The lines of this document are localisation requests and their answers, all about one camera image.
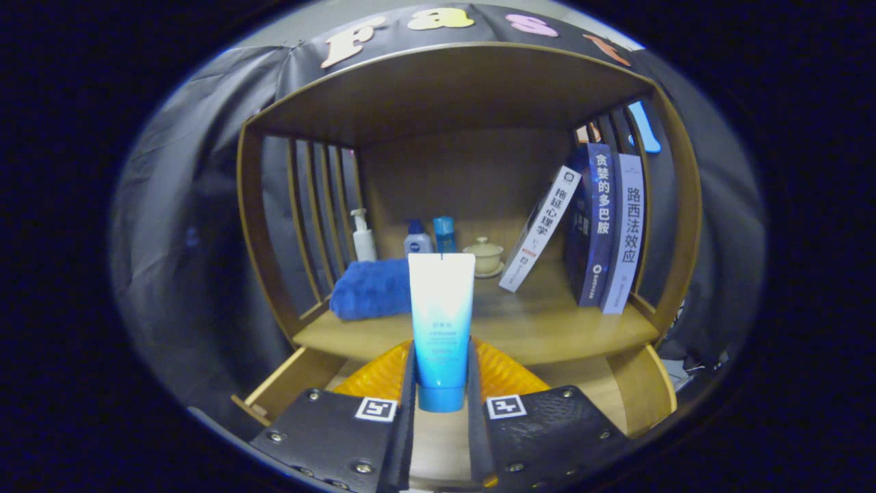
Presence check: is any pale grey-blue book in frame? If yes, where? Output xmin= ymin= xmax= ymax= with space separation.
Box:
xmin=600 ymin=153 xmax=645 ymax=316

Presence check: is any white book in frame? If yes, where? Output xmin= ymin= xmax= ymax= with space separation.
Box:
xmin=498 ymin=165 xmax=583 ymax=294

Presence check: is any white and blue tube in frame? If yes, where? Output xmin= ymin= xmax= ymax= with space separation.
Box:
xmin=408 ymin=253 xmax=476 ymax=414

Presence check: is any wooden cabinet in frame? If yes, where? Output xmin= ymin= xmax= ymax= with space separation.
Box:
xmin=236 ymin=41 xmax=704 ymax=370

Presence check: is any black backdrop cloth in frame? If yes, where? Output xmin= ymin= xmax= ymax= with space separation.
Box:
xmin=109 ymin=3 xmax=766 ymax=425

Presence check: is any beige lidded teacup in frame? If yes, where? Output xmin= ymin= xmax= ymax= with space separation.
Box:
xmin=463 ymin=237 xmax=506 ymax=279

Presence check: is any dark blue book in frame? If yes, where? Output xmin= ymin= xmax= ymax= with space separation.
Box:
xmin=563 ymin=142 xmax=617 ymax=307

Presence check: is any wooden drawer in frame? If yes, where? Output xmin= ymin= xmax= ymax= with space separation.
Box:
xmin=231 ymin=344 xmax=678 ymax=490

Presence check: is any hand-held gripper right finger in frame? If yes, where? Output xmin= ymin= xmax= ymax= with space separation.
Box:
xmin=467 ymin=337 xmax=634 ymax=493

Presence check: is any rolled blue towel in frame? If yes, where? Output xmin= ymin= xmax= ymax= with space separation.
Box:
xmin=329 ymin=257 xmax=413 ymax=322

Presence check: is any white pump bottle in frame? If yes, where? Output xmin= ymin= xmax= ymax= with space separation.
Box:
xmin=350 ymin=208 xmax=377 ymax=263

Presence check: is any wooden countertop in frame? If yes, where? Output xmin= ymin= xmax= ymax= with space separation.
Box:
xmin=293 ymin=257 xmax=661 ymax=367

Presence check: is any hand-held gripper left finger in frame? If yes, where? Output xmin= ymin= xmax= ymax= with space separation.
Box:
xmin=250 ymin=339 xmax=417 ymax=493

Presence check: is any clear blue bottle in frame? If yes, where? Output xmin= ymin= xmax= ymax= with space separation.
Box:
xmin=433 ymin=216 xmax=457 ymax=254

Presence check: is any white bottle with blue cap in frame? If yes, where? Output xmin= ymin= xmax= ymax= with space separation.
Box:
xmin=403 ymin=219 xmax=433 ymax=257

